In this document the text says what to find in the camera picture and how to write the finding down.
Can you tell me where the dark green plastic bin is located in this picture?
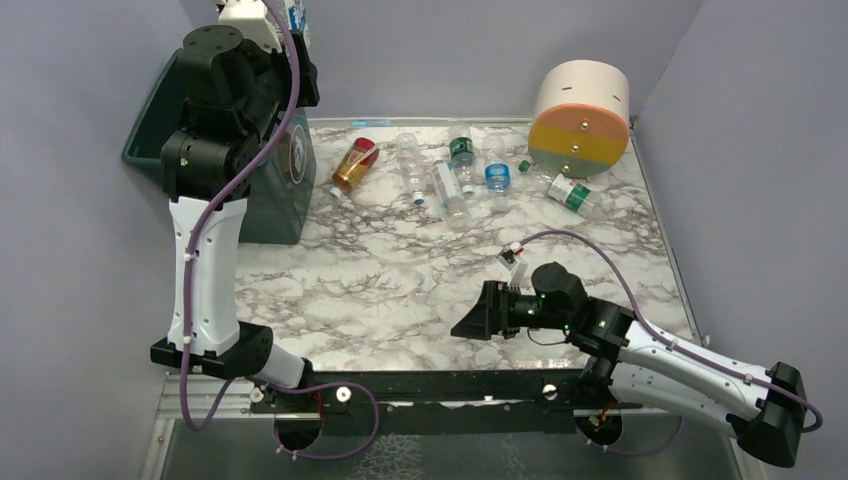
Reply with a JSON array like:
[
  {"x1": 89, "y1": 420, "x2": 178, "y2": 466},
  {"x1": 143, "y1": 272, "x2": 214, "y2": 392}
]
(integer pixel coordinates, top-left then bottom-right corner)
[{"x1": 122, "y1": 54, "x2": 316, "y2": 245}]

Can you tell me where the aluminium frame rail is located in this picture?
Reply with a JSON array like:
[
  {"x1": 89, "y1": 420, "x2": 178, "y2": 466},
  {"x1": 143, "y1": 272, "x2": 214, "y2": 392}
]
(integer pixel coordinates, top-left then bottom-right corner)
[{"x1": 156, "y1": 370, "x2": 747, "y2": 422}]

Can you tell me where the white cylinder with coloured face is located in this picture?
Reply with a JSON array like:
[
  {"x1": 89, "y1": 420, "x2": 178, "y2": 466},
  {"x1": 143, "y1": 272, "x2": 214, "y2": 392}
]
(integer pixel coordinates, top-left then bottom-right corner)
[{"x1": 527, "y1": 59, "x2": 630, "y2": 179}]

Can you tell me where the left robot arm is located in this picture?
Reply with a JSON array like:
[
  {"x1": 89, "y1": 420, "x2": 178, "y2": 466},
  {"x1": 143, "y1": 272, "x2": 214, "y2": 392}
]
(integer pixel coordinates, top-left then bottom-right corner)
[{"x1": 150, "y1": 25, "x2": 316, "y2": 388}]

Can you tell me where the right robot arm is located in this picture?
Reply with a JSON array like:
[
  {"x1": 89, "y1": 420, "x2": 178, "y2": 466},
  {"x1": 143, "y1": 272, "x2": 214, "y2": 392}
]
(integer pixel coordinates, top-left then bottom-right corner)
[{"x1": 450, "y1": 262, "x2": 808, "y2": 468}]

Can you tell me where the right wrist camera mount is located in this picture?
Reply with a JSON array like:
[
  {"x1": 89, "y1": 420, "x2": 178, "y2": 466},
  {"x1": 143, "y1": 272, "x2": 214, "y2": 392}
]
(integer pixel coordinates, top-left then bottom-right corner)
[{"x1": 497, "y1": 242, "x2": 528, "y2": 288}]

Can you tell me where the clear bottle grey blue label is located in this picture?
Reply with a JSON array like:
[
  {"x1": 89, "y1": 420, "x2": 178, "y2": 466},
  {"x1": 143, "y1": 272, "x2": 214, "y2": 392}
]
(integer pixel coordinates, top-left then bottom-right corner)
[{"x1": 276, "y1": 0, "x2": 311, "y2": 48}]

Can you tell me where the amber bottle red label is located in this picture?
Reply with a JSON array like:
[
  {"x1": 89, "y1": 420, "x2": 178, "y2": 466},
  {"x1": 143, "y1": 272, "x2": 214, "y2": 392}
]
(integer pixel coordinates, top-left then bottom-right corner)
[{"x1": 329, "y1": 137, "x2": 379, "y2": 200}]

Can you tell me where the clear bottle dark green label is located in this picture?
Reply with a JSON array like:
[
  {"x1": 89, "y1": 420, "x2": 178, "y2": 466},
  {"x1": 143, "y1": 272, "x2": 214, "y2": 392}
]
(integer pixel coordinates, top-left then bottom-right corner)
[{"x1": 448, "y1": 123, "x2": 475, "y2": 199}]

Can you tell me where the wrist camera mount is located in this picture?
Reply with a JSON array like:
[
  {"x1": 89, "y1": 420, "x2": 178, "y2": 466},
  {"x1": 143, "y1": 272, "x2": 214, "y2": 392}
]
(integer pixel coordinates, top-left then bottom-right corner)
[
  {"x1": 218, "y1": 0, "x2": 282, "y2": 52},
  {"x1": 497, "y1": 242, "x2": 528, "y2": 288}
]

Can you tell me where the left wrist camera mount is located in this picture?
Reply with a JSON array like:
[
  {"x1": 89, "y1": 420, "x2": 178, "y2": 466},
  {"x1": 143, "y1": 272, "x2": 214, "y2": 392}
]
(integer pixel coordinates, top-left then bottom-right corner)
[{"x1": 218, "y1": 0, "x2": 282, "y2": 52}]

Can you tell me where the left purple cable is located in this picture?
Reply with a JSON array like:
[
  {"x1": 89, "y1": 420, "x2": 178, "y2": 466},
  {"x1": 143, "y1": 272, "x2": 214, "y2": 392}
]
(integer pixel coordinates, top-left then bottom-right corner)
[{"x1": 178, "y1": 0, "x2": 382, "y2": 463}]

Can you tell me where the clear unlabelled bottle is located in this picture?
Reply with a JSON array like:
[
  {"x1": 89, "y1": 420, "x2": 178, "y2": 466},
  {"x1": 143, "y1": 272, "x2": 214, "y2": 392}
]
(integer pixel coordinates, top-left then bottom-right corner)
[{"x1": 394, "y1": 132, "x2": 427, "y2": 207}]

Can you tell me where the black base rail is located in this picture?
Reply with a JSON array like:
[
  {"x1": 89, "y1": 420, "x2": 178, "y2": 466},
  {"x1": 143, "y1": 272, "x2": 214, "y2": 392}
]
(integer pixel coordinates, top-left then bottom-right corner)
[{"x1": 249, "y1": 369, "x2": 628, "y2": 437}]

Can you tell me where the clear bottle blue wrap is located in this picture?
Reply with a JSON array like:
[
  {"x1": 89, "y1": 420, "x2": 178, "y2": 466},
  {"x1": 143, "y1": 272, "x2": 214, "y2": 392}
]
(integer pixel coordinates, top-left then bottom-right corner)
[{"x1": 482, "y1": 136, "x2": 511, "y2": 212}]

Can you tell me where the clear bottle green white label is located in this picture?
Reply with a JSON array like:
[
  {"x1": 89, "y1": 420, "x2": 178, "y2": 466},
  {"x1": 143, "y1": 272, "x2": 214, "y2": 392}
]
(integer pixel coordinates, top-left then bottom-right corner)
[{"x1": 518, "y1": 160, "x2": 609, "y2": 220}]

